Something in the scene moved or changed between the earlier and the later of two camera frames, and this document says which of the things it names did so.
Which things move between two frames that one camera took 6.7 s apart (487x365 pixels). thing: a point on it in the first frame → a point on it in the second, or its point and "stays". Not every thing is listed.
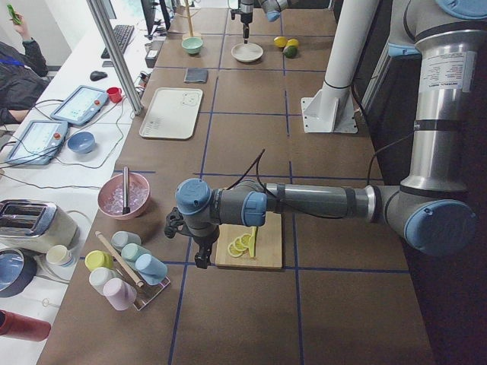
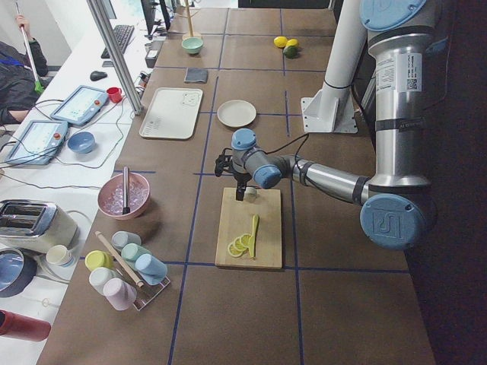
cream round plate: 249,52 → 236,112
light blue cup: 152,269 stays
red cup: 115,94 stays
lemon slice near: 245,239 stays
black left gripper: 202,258 → 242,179
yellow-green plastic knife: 251,241 stays
